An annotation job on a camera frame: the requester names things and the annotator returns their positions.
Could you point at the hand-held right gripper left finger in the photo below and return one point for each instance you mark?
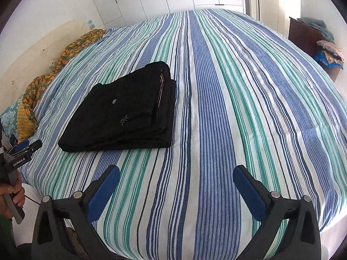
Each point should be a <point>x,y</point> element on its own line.
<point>104,192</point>

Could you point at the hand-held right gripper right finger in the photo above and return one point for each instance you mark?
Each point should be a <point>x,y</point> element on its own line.
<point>249,192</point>

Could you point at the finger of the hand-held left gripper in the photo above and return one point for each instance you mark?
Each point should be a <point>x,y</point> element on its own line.
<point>23,146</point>

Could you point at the black pants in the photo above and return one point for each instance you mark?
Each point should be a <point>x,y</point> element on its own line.
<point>116,113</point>

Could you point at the person's left hand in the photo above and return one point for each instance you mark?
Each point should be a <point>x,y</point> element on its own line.
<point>19,197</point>

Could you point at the teal patterned pillow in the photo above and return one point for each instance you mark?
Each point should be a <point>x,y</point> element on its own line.
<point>8,119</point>

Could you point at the patterned floor rug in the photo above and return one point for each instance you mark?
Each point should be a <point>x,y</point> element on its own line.
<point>74,241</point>

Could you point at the striped bed sheet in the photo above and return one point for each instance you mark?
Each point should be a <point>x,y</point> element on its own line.
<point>217,113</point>

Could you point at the orange floral cloth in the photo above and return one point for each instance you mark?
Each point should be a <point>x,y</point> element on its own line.
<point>78,42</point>

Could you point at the pile of folded clothes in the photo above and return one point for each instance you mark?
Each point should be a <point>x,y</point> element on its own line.
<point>328,51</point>

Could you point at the brown wooden cabinet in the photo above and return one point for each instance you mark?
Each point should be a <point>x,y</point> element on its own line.
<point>301,32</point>

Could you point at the white door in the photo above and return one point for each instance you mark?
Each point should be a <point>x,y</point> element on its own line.
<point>260,2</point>

